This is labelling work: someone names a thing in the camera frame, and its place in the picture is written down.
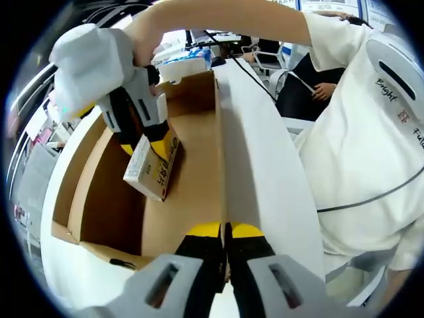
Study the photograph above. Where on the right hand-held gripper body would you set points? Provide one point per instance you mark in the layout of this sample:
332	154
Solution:
89	59

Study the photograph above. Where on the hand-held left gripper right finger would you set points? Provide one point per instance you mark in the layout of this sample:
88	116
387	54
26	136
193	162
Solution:
311	295

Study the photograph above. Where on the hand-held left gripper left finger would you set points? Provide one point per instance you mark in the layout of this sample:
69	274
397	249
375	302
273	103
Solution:
139	291

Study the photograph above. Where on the white pink carton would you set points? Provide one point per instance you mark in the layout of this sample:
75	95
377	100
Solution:
185	70

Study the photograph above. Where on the yellow white small box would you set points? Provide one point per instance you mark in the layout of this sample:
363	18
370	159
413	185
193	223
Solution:
149	175

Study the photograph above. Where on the brown cardboard shoe box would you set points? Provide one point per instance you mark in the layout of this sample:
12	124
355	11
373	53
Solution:
198	149

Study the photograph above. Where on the person's right hand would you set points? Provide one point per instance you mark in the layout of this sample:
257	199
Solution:
144	39

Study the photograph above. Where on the white furniture piece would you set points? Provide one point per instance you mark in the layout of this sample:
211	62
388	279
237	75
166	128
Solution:
354	281

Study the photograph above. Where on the white office chair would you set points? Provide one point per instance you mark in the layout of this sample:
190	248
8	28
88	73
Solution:
265	58

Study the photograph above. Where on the person in white shirt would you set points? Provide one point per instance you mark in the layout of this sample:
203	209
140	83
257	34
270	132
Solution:
357	149

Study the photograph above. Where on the white wearable device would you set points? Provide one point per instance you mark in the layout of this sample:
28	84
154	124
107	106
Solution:
381	49

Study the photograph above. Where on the wall chart poster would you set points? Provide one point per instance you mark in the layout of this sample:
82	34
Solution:
328	5

